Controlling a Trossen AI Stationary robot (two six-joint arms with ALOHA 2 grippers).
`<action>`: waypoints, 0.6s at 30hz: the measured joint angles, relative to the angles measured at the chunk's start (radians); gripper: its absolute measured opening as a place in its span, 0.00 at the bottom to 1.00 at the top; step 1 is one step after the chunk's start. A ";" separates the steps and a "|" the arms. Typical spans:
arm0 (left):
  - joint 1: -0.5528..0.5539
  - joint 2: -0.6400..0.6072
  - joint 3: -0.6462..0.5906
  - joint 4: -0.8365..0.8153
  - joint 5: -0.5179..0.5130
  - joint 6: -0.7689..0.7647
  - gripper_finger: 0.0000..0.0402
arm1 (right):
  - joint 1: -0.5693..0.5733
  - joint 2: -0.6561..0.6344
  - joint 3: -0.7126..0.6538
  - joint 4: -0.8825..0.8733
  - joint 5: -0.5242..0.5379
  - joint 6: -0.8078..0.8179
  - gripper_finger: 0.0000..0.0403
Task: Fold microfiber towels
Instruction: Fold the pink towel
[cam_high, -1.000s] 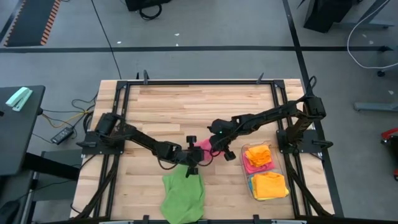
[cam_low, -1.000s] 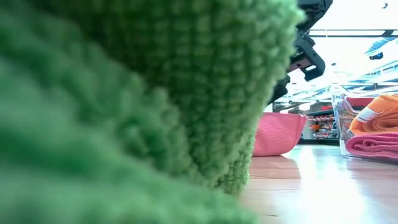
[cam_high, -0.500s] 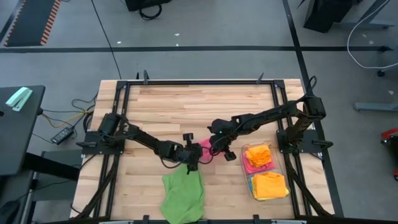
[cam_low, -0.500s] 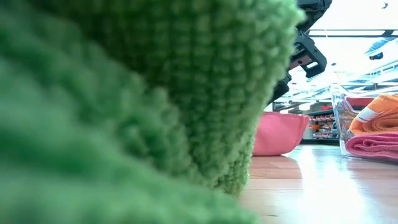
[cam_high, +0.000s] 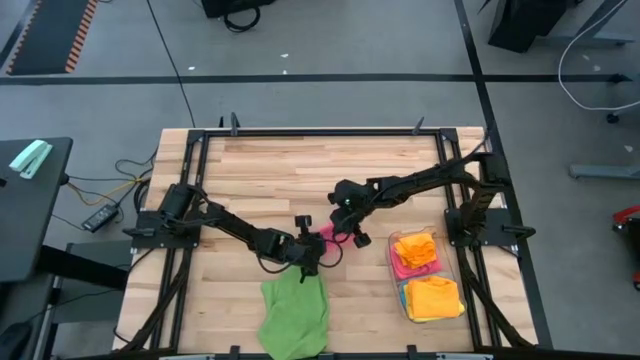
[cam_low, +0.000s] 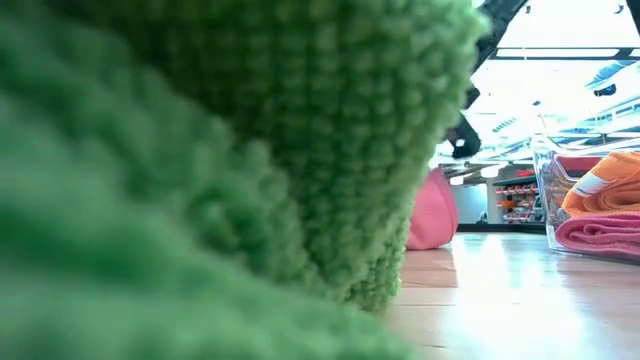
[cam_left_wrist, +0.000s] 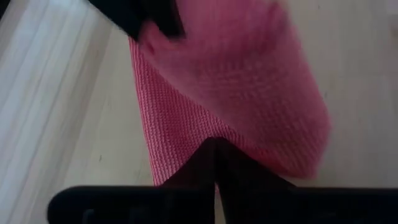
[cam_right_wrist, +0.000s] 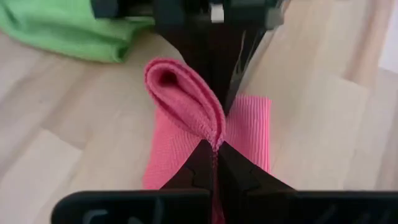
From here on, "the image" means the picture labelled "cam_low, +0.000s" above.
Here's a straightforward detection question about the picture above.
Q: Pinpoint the green microfiber towel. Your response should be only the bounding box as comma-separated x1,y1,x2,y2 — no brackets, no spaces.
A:
0,0,491,360

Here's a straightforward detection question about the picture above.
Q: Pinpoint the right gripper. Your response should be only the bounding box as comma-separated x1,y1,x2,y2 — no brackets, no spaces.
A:
446,112,483,160

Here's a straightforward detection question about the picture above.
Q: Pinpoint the pink microfiber towel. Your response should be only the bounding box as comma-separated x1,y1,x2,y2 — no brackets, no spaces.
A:
554,211,640,261
405,167,460,251

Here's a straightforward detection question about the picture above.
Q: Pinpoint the red background object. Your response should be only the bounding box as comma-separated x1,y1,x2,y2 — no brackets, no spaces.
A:
554,155,601,174

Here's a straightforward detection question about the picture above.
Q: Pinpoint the black aluminium table frame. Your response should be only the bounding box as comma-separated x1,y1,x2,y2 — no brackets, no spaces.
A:
455,222,547,235

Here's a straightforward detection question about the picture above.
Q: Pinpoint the black shelf with orange bins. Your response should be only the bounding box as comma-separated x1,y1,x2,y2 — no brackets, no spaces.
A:
492,168,544,225

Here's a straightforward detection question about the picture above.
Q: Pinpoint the orange microfiber towel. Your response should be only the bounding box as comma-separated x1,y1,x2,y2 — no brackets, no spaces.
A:
560,151,640,219

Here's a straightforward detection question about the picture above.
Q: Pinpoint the clear plastic bin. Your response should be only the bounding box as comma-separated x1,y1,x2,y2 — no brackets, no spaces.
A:
529,133,640,265

